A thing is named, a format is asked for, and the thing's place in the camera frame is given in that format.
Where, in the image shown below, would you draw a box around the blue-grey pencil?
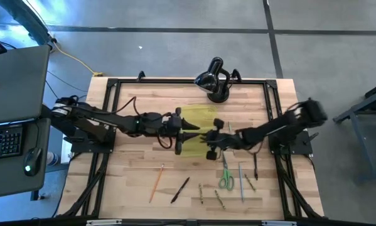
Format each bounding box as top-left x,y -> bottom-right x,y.
237,162 -> 245,203

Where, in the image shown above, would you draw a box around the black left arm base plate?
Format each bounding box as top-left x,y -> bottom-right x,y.
63,125 -> 117,154

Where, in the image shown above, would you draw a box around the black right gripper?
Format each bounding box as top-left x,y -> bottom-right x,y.
201,118 -> 227,161

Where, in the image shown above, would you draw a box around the black gooseneck desk lamp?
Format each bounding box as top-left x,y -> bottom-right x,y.
193,56 -> 232,104

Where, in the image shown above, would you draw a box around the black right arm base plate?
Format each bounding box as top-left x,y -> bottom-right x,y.
267,117 -> 320,156

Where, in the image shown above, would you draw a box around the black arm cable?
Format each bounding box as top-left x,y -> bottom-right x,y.
111,95 -> 173,150
217,143 -> 266,161

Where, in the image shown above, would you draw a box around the dark side desk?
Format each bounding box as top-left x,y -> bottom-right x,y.
0,117 -> 52,200

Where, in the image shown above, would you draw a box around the yellow-green translucent supply box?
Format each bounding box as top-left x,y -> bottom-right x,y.
179,104 -> 218,158

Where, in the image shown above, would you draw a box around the green handled scissors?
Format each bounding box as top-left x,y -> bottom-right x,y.
218,153 -> 235,191

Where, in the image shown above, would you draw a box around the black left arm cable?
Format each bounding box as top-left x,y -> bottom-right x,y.
111,95 -> 173,150

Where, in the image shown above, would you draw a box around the black marker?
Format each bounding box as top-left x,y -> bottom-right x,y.
252,153 -> 259,181

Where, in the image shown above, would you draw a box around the grey laptop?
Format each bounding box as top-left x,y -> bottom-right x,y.
0,45 -> 51,126

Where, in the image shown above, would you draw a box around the orange pencil pink eraser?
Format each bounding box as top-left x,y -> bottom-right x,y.
148,163 -> 165,204

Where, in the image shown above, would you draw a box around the black aluminium table frame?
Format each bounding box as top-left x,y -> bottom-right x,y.
58,77 -> 325,220

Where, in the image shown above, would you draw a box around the black computer mouse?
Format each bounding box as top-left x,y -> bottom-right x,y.
23,147 -> 43,177

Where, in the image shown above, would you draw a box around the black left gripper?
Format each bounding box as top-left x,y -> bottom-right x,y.
161,107 -> 208,156

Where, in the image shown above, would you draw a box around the black keyboard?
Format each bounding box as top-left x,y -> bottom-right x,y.
0,124 -> 24,161

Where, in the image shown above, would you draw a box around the black rig bar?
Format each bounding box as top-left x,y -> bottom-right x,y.
0,215 -> 376,226

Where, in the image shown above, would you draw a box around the grey metal cart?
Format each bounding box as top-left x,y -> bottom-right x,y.
332,78 -> 376,183

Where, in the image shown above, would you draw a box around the black pen white print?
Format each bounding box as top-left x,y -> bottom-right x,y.
170,176 -> 191,205

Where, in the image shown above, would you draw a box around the yellow floor cable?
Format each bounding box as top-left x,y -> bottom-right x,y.
51,40 -> 104,77

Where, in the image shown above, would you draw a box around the black floor cable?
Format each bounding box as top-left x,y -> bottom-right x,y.
45,70 -> 89,99

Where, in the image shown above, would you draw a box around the white bottle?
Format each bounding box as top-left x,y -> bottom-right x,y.
46,151 -> 60,167

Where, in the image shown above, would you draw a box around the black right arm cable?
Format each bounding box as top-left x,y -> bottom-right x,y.
217,143 -> 266,161

